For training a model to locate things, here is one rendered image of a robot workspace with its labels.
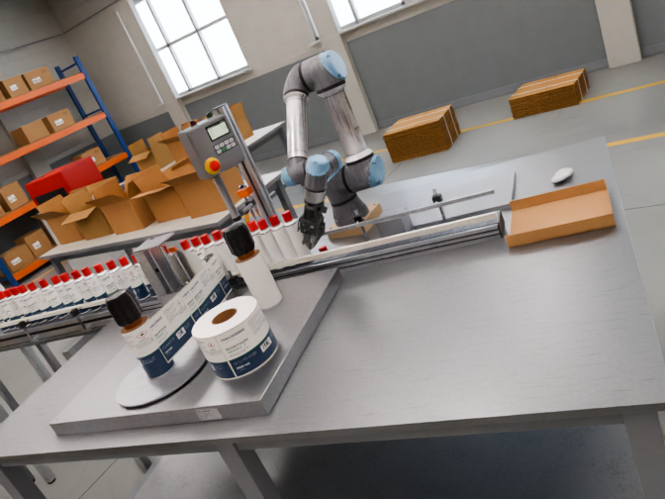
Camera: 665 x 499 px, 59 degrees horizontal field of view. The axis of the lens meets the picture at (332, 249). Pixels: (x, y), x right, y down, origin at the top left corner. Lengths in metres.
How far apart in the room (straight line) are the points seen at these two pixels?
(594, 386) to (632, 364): 0.09
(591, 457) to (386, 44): 6.37
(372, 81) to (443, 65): 0.99
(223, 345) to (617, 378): 0.95
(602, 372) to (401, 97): 6.75
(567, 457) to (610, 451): 0.12
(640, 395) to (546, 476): 0.78
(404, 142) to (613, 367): 5.03
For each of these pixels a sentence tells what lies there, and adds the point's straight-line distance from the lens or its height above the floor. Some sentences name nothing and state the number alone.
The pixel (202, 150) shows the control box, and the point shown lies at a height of 1.39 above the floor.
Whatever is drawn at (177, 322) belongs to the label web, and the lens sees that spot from 1.91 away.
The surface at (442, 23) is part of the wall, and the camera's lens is 7.42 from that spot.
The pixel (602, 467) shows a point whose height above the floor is 0.22.
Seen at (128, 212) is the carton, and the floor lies 0.93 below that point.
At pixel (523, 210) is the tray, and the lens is 2.06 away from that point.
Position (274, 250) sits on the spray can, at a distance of 2.19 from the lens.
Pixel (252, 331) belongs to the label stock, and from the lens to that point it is 1.63.
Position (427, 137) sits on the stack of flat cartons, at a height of 0.18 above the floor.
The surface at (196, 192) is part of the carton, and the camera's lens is 3.97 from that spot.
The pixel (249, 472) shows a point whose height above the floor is 0.68.
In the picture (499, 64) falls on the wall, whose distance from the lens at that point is 7.34.
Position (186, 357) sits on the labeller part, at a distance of 1.91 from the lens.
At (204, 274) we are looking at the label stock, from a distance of 2.04.
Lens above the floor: 1.66
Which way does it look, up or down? 21 degrees down
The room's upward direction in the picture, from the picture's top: 24 degrees counter-clockwise
